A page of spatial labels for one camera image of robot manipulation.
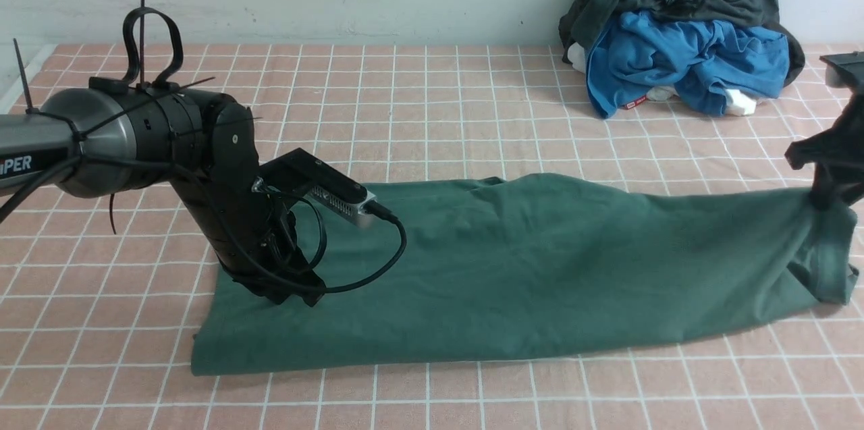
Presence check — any green long-sleeve top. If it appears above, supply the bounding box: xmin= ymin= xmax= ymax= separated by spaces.
xmin=191 ymin=173 xmax=857 ymax=377

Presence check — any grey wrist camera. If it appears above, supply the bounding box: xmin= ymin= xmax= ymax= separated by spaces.
xmin=259 ymin=148 xmax=375 ymax=228

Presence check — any black camera cable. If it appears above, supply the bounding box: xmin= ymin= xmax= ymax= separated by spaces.
xmin=223 ymin=194 xmax=408 ymax=294

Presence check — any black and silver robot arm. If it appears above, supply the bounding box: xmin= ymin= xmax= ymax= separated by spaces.
xmin=2 ymin=78 xmax=861 ymax=323

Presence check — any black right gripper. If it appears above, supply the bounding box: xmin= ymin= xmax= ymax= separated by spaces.
xmin=786 ymin=52 xmax=863 ymax=209

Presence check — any blue crumpled garment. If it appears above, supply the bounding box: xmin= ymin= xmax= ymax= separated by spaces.
xmin=585 ymin=9 xmax=792 ymax=119

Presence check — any pink checkered table cloth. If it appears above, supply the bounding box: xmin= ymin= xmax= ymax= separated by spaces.
xmin=1 ymin=45 xmax=862 ymax=429

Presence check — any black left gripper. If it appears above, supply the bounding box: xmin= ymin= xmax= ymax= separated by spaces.
xmin=172 ymin=102 xmax=325 ymax=306

